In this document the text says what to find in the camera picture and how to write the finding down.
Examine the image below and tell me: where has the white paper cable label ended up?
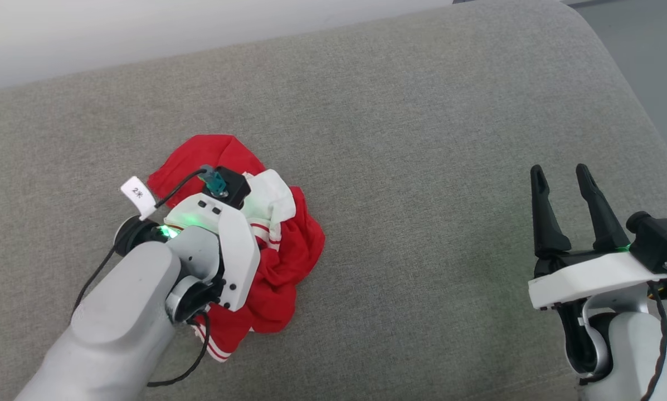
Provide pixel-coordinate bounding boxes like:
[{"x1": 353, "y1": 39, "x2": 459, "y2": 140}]
[{"x1": 120, "y1": 177, "x2": 157, "y2": 220}]

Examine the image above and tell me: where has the grey fabric sofa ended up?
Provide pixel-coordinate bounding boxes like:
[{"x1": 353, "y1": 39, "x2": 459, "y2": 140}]
[{"x1": 0, "y1": 0, "x2": 667, "y2": 401}]

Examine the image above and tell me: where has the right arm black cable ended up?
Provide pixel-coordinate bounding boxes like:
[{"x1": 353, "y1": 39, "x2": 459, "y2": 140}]
[{"x1": 641, "y1": 281, "x2": 667, "y2": 401}]

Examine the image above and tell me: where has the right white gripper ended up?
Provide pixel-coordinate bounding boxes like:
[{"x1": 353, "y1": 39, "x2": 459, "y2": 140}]
[{"x1": 528, "y1": 164, "x2": 667, "y2": 310}]

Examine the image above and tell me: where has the red jersey garment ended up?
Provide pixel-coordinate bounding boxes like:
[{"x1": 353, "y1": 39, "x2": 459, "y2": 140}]
[{"x1": 147, "y1": 134, "x2": 326, "y2": 363}]

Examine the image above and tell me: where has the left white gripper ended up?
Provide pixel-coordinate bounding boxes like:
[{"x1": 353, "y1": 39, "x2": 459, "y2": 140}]
[{"x1": 164, "y1": 192, "x2": 261, "y2": 311}]

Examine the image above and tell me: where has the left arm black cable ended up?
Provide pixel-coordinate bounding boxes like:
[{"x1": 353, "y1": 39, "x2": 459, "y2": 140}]
[{"x1": 71, "y1": 165, "x2": 212, "y2": 388}]

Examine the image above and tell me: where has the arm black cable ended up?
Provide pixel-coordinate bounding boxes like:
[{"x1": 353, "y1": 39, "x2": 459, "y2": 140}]
[
  {"x1": 71, "y1": 165, "x2": 212, "y2": 388},
  {"x1": 641, "y1": 281, "x2": 667, "y2": 401}
]

